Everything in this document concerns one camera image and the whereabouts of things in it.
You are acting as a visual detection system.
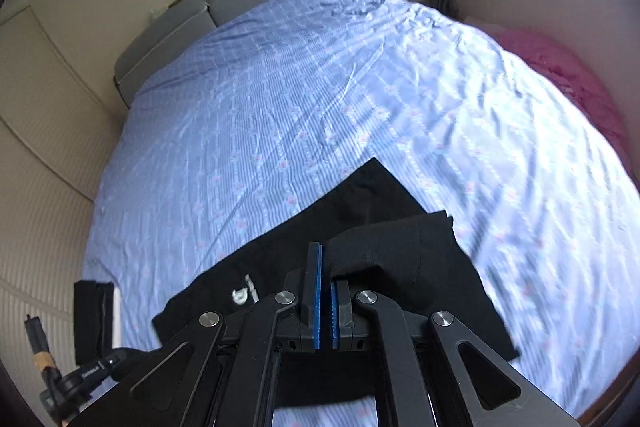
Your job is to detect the pink blanket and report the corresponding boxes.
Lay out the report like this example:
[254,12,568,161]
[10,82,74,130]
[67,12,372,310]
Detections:
[464,16,634,176]

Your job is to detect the cream louvered wardrobe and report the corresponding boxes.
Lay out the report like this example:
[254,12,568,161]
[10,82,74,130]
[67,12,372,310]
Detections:
[1,9,120,398]

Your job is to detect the black pants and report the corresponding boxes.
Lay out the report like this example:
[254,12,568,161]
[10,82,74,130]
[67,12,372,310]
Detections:
[152,159,518,361]

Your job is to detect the white folded cloth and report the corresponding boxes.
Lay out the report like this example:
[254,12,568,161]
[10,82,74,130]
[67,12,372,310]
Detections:
[112,286,122,349]

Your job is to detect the blue floral bed sheet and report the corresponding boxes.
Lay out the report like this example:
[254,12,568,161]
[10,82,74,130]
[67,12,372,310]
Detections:
[82,0,639,416]

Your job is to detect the stack of folded black clothes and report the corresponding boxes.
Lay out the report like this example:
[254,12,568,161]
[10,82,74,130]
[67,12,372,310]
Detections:
[73,280,115,366]

